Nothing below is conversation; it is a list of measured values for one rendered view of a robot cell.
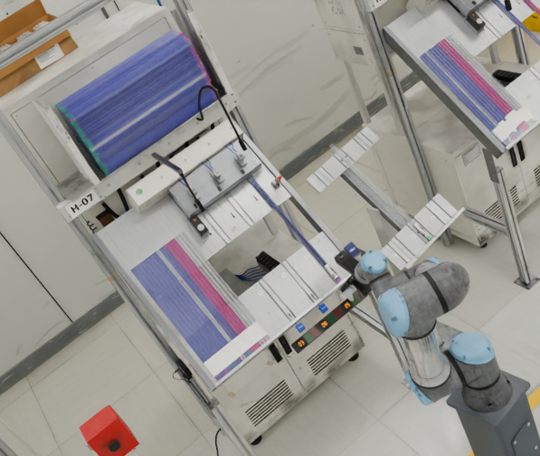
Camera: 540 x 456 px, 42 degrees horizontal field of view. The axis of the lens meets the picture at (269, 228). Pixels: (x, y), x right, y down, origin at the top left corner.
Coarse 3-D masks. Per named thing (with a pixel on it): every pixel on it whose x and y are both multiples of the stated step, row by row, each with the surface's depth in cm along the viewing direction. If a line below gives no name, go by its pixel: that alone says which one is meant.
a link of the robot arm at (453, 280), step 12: (420, 264) 211; (432, 264) 198; (444, 264) 177; (456, 264) 178; (408, 276) 213; (432, 276) 173; (444, 276) 172; (456, 276) 173; (468, 276) 177; (444, 288) 171; (456, 288) 171; (468, 288) 176; (456, 300) 172
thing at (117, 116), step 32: (128, 64) 241; (160, 64) 242; (192, 64) 248; (96, 96) 234; (128, 96) 240; (160, 96) 245; (192, 96) 252; (96, 128) 238; (128, 128) 243; (160, 128) 249; (96, 160) 242; (128, 160) 247
